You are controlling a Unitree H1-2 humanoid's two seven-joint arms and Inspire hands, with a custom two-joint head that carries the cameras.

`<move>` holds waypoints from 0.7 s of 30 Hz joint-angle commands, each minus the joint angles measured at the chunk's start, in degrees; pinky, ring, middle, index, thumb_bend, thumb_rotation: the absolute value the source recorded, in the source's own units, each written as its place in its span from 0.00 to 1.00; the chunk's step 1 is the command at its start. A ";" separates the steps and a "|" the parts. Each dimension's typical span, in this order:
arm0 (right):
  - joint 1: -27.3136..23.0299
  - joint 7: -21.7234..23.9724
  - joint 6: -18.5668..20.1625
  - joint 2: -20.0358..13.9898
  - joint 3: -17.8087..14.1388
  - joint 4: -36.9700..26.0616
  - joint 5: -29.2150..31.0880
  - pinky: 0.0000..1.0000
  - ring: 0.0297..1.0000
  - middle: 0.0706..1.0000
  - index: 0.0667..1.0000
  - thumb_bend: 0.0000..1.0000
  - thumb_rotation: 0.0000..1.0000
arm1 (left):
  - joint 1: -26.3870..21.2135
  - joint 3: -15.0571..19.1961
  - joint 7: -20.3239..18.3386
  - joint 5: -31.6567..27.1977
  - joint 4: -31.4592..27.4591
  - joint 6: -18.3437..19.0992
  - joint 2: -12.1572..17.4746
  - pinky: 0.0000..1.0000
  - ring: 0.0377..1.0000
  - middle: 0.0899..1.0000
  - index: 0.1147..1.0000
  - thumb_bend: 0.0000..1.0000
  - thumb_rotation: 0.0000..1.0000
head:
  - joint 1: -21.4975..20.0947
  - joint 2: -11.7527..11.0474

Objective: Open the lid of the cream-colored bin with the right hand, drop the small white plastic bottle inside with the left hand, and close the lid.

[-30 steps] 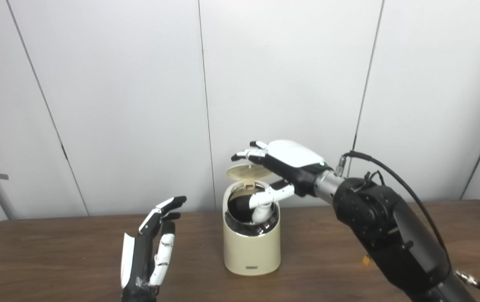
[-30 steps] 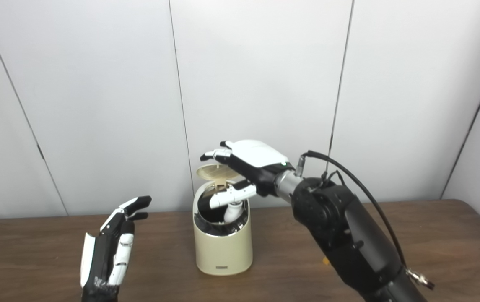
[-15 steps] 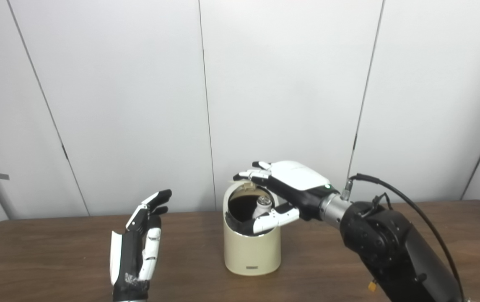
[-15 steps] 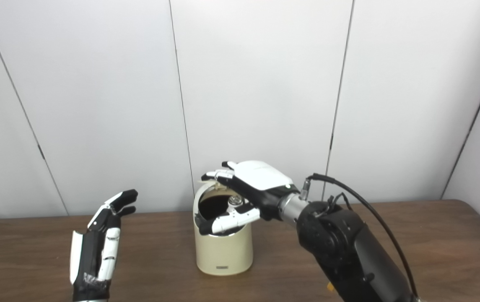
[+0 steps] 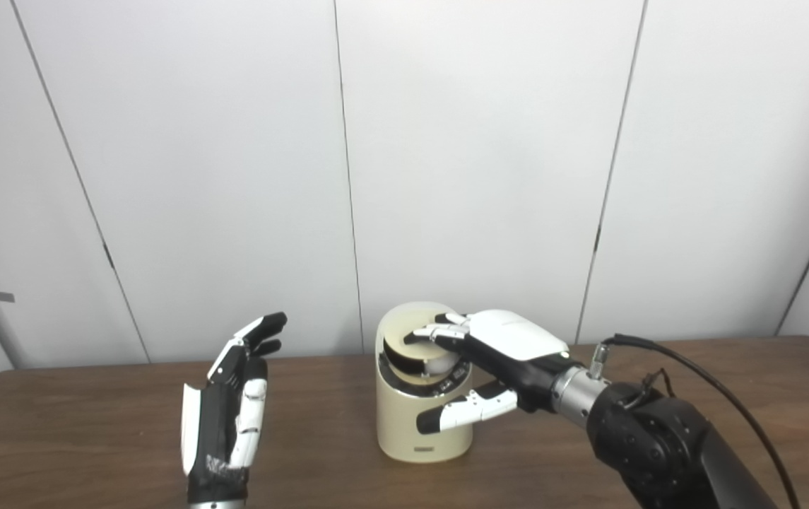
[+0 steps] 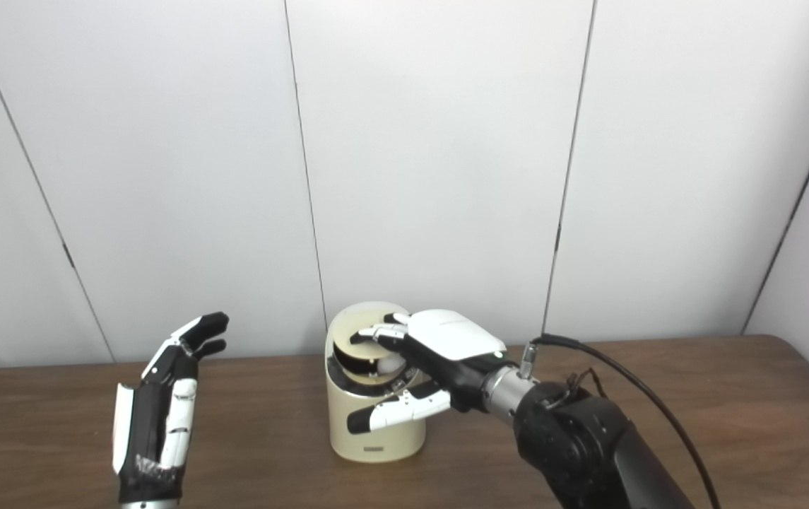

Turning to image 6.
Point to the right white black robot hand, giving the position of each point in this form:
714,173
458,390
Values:
450,339

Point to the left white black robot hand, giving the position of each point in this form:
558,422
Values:
146,431

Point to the small white plastic bottle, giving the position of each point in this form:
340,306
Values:
391,365

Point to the cream round bin lid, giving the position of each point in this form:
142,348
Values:
369,318

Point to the cream-colored bin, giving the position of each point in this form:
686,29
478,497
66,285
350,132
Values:
358,438

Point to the black wall panel clip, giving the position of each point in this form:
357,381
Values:
69,256

